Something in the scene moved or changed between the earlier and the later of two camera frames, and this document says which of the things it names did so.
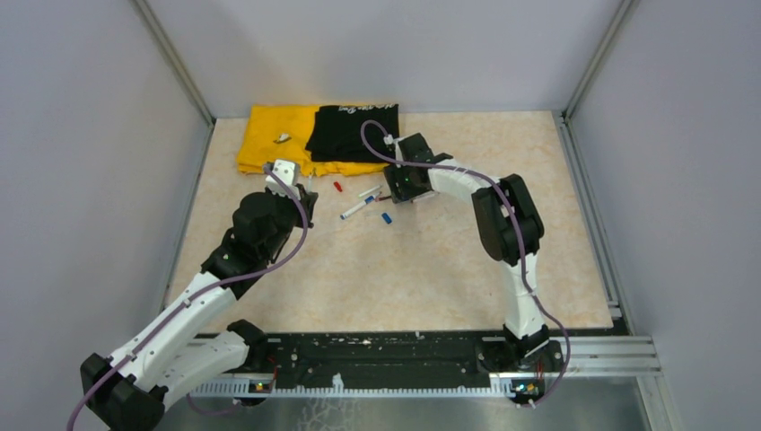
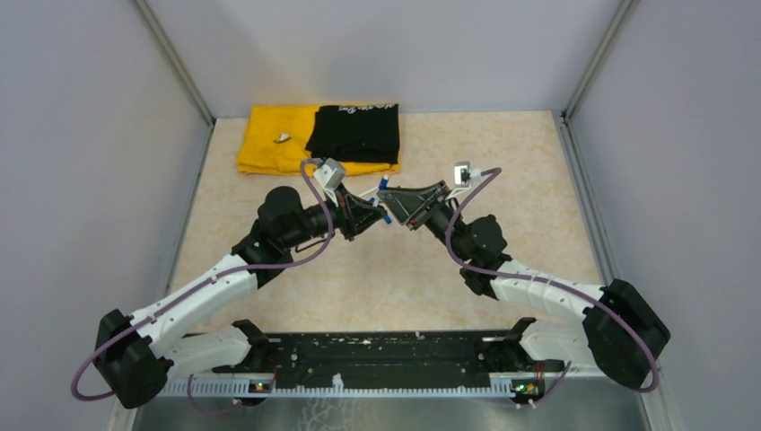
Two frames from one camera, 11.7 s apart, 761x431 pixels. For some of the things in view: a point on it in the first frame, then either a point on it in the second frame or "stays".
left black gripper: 309,199 → 353,212
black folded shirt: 336,135 stays
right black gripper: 393,175 → 416,199
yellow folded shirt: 281,133 stays
